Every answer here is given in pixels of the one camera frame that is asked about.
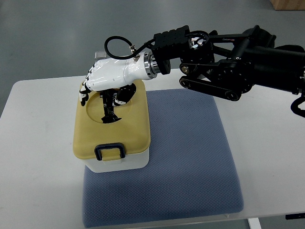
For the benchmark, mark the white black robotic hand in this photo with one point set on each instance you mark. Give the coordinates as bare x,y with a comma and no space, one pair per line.
118,74

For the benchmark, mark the black tape lid handle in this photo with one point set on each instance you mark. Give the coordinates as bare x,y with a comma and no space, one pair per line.
108,107

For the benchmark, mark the yellow storage box lid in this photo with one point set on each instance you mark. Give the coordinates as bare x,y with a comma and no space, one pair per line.
132,130

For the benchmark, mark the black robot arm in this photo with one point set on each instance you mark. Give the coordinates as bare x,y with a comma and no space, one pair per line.
228,66

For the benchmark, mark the white storage box body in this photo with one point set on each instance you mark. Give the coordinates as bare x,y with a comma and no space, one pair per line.
131,161

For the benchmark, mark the brown cardboard box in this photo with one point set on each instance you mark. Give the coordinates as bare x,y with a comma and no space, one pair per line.
288,4

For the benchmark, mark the dark blue front latch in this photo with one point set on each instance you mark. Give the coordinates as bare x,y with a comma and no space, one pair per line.
111,151

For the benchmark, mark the blue grey fabric mat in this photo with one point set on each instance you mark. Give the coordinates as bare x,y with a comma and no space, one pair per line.
190,173

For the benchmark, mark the white table leg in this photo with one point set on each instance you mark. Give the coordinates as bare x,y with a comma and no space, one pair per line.
254,223

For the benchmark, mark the black under-table bracket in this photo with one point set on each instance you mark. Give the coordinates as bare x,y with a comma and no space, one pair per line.
295,216

